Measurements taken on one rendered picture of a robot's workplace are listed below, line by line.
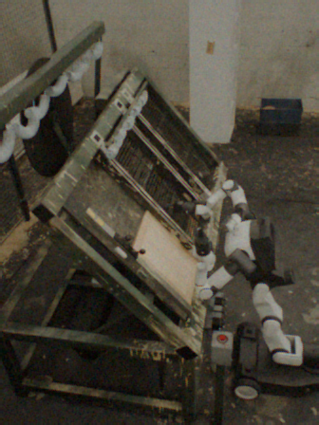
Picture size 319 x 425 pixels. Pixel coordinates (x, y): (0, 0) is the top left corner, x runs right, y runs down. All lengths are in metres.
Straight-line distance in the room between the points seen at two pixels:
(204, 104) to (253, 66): 1.50
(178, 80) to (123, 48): 1.06
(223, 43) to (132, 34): 2.23
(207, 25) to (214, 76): 0.66
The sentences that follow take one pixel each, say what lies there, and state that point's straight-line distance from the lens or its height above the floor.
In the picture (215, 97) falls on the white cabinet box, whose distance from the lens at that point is 6.45.
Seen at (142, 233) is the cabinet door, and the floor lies 1.31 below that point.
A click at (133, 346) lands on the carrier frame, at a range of 2.90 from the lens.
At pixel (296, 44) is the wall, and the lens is 7.60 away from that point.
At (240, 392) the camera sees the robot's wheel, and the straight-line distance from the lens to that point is 3.58.
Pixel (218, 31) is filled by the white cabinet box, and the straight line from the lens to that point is 6.18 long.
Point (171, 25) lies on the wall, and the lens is 7.76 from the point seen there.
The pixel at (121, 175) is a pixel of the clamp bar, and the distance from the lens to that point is 2.91.
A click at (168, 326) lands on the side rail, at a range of 2.65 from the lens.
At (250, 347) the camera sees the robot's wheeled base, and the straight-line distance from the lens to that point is 3.66.
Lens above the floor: 3.10
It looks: 37 degrees down
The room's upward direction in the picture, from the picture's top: 4 degrees counter-clockwise
